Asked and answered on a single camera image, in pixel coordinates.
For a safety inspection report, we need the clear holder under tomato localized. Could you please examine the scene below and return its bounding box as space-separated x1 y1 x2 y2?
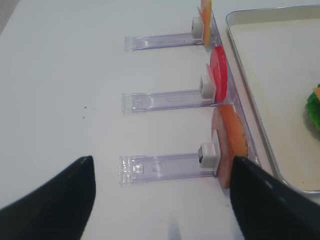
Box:
122 75 217 115

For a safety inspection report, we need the white rectangular serving tray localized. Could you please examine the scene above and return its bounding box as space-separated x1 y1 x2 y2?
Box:
226 5 320 194

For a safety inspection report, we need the upright cheese slice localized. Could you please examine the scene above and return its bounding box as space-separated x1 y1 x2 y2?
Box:
198 0 213 47

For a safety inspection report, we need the lettuce leaf in burger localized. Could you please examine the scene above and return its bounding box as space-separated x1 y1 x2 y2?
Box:
305 88 320 131

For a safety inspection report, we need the upright red tomato slice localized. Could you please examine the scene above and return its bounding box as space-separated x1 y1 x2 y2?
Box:
207 45 228 103

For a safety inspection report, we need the clear holder under cheese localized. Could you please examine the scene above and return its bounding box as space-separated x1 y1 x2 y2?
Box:
124 16 204 52

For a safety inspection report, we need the clear holder under left bun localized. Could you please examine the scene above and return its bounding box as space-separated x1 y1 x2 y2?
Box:
119 141 221 184

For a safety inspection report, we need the upright bun half left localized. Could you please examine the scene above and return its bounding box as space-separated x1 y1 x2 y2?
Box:
211 104 249 189

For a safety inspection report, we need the flat cheese slice on burger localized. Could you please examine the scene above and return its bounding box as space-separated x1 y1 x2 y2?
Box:
313 85 320 101

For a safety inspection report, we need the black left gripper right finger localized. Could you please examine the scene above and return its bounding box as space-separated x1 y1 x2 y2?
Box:
229 156 320 240

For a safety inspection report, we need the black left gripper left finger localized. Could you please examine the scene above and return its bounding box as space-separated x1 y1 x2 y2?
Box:
0 156 96 240

